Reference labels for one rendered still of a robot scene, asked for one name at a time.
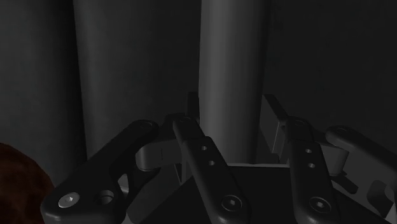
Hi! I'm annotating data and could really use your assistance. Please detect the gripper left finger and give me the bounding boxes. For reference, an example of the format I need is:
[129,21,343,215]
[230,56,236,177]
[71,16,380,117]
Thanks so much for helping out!
[40,91,253,224]

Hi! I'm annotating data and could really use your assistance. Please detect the dark reddish brown rounded thing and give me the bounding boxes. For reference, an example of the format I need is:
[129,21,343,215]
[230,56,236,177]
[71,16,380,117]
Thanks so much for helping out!
[0,142,55,224]

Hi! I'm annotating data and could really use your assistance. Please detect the slim grey round column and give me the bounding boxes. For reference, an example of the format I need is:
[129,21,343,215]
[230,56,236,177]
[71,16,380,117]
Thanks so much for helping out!
[198,0,271,165]

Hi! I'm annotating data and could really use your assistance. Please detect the wide grey round column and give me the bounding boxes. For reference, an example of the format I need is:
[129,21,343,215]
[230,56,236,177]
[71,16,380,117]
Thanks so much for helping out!
[73,0,201,160]

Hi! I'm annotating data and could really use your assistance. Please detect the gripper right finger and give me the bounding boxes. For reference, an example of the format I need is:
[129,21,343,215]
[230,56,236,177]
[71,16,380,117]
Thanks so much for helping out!
[258,94,397,224]

